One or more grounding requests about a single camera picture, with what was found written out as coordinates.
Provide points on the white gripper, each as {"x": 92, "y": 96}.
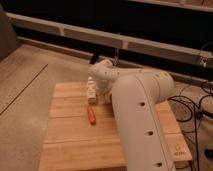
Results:
{"x": 103, "y": 88}

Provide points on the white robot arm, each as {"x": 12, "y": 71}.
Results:
{"x": 135, "y": 93}

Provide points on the orange carrot toy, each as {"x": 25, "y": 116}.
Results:
{"x": 91, "y": 115}

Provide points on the black table leg bracket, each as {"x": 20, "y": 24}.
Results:
{"x": 94, "y": 58}

